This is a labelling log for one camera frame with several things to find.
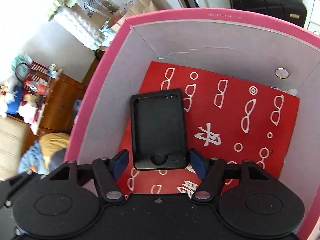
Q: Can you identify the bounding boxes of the black silicone case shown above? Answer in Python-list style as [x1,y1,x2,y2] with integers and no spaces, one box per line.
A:
[130,88,190,171]

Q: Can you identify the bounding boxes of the pink cardboard box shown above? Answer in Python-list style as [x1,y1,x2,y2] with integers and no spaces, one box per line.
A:
[65,8,319,239]

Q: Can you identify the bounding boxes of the wooden cabinet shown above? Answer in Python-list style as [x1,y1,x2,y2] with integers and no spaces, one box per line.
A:
[21,61,87,153]

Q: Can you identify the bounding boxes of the brown paper bag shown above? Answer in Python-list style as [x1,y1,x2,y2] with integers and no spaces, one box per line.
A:
[107,0,158,33]

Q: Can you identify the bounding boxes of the black suitcase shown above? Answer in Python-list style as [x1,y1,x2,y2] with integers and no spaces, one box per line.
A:
[229,0,307,27]

